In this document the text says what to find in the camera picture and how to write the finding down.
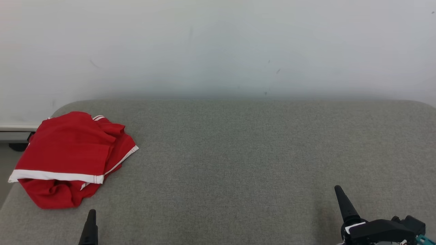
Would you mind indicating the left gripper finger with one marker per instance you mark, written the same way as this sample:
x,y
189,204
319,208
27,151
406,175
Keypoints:
x,y
90,231

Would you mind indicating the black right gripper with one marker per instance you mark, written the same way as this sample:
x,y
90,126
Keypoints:
x,y
374,233

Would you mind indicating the red jersey with white sleeves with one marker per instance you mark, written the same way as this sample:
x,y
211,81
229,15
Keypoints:
x,y
51,197

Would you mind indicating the red shorts with white trim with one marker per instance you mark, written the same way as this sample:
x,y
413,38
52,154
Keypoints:
x,y
68,146

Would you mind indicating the black round foot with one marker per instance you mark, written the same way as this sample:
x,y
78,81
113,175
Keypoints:
x,y
18,147

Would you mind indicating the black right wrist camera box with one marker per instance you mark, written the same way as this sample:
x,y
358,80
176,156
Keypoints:
x,y
410,223

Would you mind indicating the grey metal rail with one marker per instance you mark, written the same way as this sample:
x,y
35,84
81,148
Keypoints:
x,y
15,136

